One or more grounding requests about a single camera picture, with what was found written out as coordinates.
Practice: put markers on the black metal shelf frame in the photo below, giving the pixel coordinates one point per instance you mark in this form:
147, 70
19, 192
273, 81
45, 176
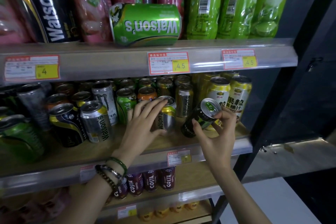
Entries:
283, 74

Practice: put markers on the wooden shelf with clear rail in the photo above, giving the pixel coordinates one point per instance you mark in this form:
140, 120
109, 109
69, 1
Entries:
105, 61
183, 214
191, 179
78, 158

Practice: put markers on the silver yellow soda can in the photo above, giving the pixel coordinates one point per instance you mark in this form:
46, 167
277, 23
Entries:
168, 117

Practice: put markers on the black yellow soda bottle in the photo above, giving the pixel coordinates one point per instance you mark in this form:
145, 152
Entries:
49, 6

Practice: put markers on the red white price label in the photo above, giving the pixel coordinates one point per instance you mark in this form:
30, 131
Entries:
168, 63
179, 157
127, 211
87, 173
238, 59
31, 68

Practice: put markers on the person's left forearm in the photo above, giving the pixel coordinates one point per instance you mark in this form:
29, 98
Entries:
91, 197

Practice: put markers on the yellow white juice can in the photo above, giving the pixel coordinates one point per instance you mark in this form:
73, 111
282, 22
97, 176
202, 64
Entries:
219, 91
240, 97

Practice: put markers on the person's left hand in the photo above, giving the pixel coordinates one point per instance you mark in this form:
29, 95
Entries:
136, 137

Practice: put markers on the black green energy can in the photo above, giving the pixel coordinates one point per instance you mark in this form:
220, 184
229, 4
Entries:
200, 118

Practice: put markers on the orange soda can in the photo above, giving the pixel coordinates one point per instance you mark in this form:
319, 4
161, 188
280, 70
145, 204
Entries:
147, 94

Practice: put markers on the person's left middle finger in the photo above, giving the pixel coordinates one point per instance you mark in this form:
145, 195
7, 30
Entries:
149, 107

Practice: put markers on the dark grey tall can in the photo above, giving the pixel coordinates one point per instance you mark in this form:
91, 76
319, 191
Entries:
35, 105

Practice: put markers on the black door latch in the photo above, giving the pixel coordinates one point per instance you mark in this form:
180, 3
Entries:
314, 64

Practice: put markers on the yellow drink bottle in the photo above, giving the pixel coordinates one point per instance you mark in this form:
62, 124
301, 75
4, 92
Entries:
176, 206
146, 214
162, 211
192, 205

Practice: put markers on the green juice bottle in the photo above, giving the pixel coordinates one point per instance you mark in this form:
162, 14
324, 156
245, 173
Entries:
204, 6
236, 8
270, 8

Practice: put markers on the grey metal ledge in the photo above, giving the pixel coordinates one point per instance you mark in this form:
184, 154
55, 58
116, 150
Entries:
288, 158

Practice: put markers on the pink snack packets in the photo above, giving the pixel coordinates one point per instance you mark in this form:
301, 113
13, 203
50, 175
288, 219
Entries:
34, 208

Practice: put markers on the person's left thumb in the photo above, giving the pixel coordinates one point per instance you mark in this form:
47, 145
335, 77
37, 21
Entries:
158, 132

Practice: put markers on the black yellow soda can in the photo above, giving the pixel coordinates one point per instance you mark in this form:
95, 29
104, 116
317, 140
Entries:
67, 126

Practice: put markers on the cluster of assorted drink cans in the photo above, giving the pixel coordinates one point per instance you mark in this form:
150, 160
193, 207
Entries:
162, 84

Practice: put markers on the maroon coffee can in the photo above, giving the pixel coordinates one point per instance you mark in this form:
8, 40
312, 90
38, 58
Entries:
150, 180
168, 178
136, 184
121, 189

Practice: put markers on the person's right hand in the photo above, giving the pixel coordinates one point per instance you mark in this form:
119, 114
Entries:
220, 145

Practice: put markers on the person's left little finger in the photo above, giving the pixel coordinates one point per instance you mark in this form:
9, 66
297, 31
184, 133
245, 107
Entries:
130, 115

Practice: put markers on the white energy can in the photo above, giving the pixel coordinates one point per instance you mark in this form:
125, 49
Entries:
106, 100

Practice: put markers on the person's right thumb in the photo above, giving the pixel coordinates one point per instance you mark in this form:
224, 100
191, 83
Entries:
199, 129

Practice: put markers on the person's right forearm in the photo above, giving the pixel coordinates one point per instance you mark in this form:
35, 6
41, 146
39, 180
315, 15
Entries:
238, 200

